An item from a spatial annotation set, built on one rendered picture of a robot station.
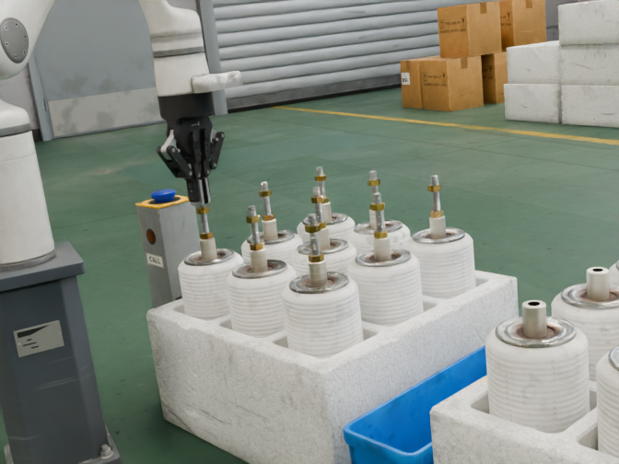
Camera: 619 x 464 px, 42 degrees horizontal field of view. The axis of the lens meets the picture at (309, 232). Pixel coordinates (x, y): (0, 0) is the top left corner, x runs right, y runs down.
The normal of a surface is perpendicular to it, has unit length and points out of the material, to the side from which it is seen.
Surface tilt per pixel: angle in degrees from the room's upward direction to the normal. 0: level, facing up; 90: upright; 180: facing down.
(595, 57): 90
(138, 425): 0
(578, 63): 90
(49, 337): 89
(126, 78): 90
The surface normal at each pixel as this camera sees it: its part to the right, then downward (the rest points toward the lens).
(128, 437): -0.11, -0.96
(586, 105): -0.88, 0.21
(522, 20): 0.37, 0.18
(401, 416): 0.67, 0.07
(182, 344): -0.73, 0.25
